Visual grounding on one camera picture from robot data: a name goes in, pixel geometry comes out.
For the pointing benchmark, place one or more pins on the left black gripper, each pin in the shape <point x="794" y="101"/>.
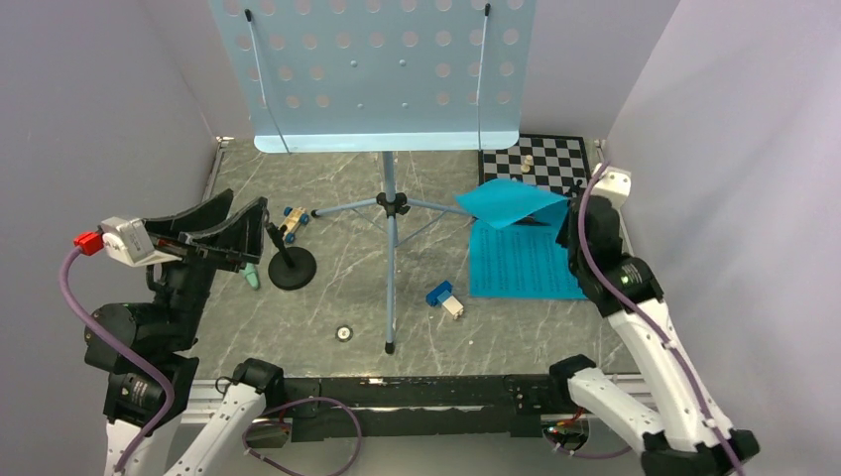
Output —
<point x="186" y="233"/>

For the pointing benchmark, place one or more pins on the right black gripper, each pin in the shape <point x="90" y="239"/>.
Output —
<point x="561" y="234"/>

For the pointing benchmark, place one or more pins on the blue sheet music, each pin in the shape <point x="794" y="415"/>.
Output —
<point x="520" y="262"/>
<point x="502" y="202"/>

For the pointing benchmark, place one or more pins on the green toy microphone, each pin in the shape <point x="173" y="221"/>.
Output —
<point x="250" y="274"/>

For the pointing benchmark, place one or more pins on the black microphone stand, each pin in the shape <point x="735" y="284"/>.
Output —
<point x="291" y="268"/>

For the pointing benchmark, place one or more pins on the light blue music stand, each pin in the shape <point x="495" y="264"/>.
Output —
<point x="380" y="76"/>

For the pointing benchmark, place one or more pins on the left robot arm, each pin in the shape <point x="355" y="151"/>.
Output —
<point x="144" y="346"/>

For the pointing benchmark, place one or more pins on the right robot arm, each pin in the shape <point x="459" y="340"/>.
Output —
<point x="686" y="434"/>

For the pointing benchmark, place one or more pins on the beige toy cart blue wheels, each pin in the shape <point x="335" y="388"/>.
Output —
<point x="295" y="217"/>

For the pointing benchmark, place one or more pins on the black white chessboard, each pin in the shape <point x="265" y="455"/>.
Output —
<point x="558" y="162"/>

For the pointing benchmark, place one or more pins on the cream chess piece standing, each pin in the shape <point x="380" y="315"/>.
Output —
<point x="527" y="163"/>

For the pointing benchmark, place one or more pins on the blue white toy brick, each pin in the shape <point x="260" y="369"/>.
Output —
<point x="442" y="296"/>

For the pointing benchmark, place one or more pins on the blue white poker chip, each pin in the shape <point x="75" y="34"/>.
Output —
<point x="344" y="333"/>

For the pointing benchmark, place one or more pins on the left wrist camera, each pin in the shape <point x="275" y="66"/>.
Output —
<point x="124" y="240"/>

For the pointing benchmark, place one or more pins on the black base frame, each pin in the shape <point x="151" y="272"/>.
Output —
<point x="519" y="405"/>

